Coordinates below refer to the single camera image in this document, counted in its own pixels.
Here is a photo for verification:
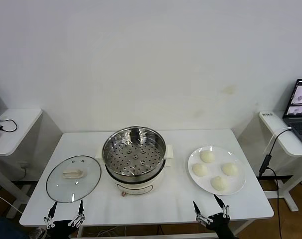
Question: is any round white plate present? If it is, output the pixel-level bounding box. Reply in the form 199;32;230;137
187;146;247;196

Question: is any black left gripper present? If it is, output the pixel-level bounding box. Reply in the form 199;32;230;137
43;199;86;239

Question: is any flat white cable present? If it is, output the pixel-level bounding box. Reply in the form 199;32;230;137
263;126;293;154

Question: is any grey open laptop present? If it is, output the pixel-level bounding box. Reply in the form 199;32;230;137
282;79;302;150

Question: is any white side table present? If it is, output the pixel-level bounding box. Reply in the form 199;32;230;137
259;110;302;212
0;108;43;219

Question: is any cream electric cooker pot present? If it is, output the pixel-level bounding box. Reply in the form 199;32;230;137
95;144;174;197

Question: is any white steamed baozi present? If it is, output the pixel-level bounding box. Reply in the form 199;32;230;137
199;150;215;164
210;176;229;192
221;162;239;177
192;162;209;177

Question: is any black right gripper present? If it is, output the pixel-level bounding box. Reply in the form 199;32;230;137
192;194;235;239

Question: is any thin black looped cable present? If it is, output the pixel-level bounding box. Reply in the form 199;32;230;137
0;119;18;132

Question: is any white table frame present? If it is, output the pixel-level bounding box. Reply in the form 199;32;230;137
38;219;246;239

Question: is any perforated steel steamer basket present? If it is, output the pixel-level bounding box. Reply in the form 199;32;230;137
102;126;167;176

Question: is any round glass pot lid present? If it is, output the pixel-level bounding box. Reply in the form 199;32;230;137
45;155;102;203

